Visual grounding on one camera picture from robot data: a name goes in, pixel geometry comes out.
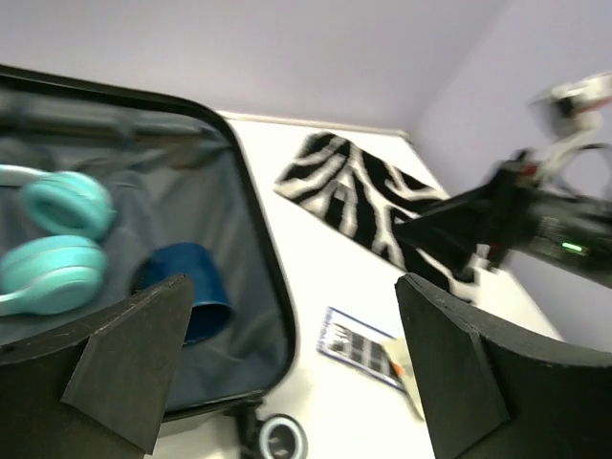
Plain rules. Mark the teal cat-ear headphones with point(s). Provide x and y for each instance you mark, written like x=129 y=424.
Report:
x=64 y=270

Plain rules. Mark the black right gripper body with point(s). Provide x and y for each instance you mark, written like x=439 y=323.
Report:
x=568 y=230

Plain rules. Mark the dark blue cup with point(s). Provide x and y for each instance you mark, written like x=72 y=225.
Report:
x=211 y=311

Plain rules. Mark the white card with orange dots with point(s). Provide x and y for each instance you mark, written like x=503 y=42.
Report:
x=398 y=354

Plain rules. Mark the black space-print kids suitcase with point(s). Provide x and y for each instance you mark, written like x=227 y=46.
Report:
x=176 y=173

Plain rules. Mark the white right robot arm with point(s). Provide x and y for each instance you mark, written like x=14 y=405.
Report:
x=570 y=112

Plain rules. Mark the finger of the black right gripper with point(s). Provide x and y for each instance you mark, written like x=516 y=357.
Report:
x=451 y=230

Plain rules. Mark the zebra print fuzzy pouch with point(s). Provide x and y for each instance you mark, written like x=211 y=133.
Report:
x=366 y=199

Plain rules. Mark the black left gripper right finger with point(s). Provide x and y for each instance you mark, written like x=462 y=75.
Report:
x=492 y=389

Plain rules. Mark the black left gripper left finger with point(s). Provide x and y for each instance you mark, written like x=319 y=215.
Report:
x=95 y=387

